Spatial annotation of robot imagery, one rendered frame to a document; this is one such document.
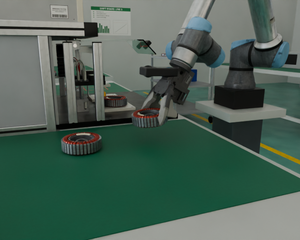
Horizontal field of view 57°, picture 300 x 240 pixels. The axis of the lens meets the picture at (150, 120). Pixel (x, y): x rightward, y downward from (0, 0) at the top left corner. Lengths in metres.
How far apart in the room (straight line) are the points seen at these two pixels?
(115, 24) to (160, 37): 1.15
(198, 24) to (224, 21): 7.04
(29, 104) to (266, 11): 0.95
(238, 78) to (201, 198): 0.93
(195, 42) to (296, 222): 0.57
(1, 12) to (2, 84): 0.26
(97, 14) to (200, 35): 5.83
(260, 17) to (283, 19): 7.95
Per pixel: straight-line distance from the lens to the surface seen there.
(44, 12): 1.13
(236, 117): 1.30
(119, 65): 6.74
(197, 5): 1.13
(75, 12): 1.14
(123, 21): 6.78
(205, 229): 0.49
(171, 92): 0.83
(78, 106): 1.20
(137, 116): 0.83
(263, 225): 0.53
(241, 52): 1.41
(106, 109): 1.18
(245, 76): 1.42
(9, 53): 1.00
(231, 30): 8.06
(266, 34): 1.30
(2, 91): 1.02
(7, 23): 0.99
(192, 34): 0.89
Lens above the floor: 1.03
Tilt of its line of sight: 15 degrees down
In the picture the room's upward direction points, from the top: straight up
